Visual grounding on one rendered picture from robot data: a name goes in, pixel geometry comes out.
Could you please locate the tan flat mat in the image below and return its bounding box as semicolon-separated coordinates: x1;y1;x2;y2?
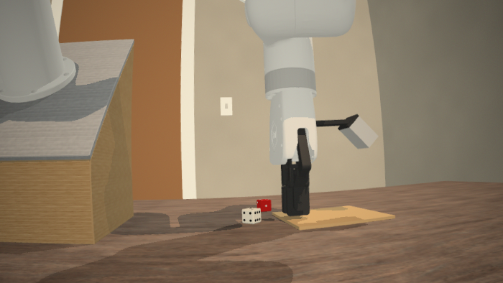
272;205;395;230

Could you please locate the white die with black pips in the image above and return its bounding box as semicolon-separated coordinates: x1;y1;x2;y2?
242;208;261;224

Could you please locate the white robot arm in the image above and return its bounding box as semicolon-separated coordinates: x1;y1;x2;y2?
0;0;378;149

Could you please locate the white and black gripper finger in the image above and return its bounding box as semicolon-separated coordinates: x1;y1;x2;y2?
281;163;288;213
286;128;311;216

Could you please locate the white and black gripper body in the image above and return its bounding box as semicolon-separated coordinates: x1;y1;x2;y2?
265;88;318;165

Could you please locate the red die with white pips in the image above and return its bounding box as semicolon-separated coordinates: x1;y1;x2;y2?
257;199;271;212

